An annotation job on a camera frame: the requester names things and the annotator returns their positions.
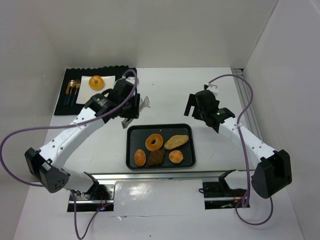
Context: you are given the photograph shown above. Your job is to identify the round golden bun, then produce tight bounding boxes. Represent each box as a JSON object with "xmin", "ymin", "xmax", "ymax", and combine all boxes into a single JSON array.
[{"xmin": 168, "ymin": 150, "xmax": 184, "ymax": 164}]

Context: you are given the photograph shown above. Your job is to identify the aluminium rail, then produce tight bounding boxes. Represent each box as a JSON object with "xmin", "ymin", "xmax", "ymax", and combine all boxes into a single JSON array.
[
  {"xmin": 91, "ymin": 171, "xmax": 227, "ymax": 182},
  {"xmin": 233, "ymin": 77, "xmax": 264, "ymax": 141}
]

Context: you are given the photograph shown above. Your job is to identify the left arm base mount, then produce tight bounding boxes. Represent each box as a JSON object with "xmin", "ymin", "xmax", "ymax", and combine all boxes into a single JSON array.
[{"xmin": 64, "ymin": 171, "xmax": 115, "ymax": 212}]

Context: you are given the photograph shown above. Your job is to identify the sesame bun orange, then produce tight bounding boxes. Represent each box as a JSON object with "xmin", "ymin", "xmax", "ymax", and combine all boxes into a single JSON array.
[{"xmin": 134, "ymin": 149, "xmax": 147, "ymax": 167}]

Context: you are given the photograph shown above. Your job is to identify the black baking tray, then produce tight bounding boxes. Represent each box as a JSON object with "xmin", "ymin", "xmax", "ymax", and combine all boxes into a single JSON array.
[{"xmin": 125, "ymin": 123, "xmax": 196, "ymax": 170}]

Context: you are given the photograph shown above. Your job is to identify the gold knife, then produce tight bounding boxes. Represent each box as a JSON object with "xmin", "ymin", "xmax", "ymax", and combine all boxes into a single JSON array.
[{"xmin": 64, "ymin": 81, "xmax": 72, "ymax": 106}]

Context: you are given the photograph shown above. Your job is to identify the brown chocolate croissant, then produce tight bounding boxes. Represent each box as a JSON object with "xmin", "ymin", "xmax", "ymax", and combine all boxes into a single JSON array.
[{"xmin": 145, "ymin": 148, "xmax": 166, "ymax": 167}]

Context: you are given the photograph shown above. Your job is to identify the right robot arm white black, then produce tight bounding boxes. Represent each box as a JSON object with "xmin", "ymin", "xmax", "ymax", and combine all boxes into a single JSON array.
[{"xmin": 184, "ymin": 89, "xmax": 292, "ymax": 199}]

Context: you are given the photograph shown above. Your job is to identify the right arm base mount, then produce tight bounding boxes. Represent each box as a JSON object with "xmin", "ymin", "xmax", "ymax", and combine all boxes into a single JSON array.
[{"xmin": 198, "ymin": 169, "xmax": 246, "ymax": 210}]

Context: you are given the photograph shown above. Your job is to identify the white square plate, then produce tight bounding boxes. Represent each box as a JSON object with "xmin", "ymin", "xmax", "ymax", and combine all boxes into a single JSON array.
[{"xmin": 76, "ymin": 75, "xmax": 116, "ymax": 105}]

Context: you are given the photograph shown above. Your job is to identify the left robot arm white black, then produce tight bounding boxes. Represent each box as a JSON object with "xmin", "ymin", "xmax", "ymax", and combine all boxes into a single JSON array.
[{"xmin": 24, "ymin": 78, "xmax": 140, "ymax": 196}]

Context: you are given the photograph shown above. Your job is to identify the black placemat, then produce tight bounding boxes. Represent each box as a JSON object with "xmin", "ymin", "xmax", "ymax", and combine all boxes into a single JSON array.
[{"xmin": 54, "ymin": 65, "xmax": 129, "ymax": 116}]

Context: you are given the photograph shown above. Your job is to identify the gold fork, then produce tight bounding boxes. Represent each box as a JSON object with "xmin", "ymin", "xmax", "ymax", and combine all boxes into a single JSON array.
[{"xmin": 71, "ymin": 79, "xmax": 81, "ymax": 106}]

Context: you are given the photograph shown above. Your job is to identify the orange donut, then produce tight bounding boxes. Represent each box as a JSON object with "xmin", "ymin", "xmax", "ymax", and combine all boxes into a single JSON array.
[
  {"xmin": 145, "ymin": 133, "xmax": 163, "ymax": 152},
  {"xmin": 88, "ymin": 75, "xmax": 105, "ymax": 91}
]

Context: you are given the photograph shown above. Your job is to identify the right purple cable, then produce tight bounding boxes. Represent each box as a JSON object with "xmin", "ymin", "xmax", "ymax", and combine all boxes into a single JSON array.
[{"xmin": 207, "ymin": 73, "xmax": 274, "ymax": 226}]

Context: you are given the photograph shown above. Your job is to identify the oblong tan bread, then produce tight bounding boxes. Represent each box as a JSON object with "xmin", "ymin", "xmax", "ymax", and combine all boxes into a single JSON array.
[{"xmin": 164, "ymin": 135, "xmax": 189, "ymax": 150}]

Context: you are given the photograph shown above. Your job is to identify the gold spoon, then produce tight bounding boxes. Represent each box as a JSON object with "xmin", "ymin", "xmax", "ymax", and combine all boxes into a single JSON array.
[{"xmin": 66, "ymin": 80, "xmax": 76, "ymax": 105}]

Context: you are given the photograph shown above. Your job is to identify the aluminium rail right side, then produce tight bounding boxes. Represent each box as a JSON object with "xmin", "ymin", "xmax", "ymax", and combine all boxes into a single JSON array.
[{"xmin": 233, "ymin": 77, "xmax": 264, "ymax": 141}]

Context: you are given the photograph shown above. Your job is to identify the metal tongs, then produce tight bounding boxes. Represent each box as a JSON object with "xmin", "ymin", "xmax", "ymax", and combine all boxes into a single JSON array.
[{"xmin": 121, "ymin": 96, "xmax": 150, "ymax": 129}]

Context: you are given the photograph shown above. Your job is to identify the aluminium rail front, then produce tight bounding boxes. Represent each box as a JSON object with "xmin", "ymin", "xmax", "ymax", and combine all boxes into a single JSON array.
[{"xmin": 91, "ymin": 171, "xmax": 227, "ymax": 182}]

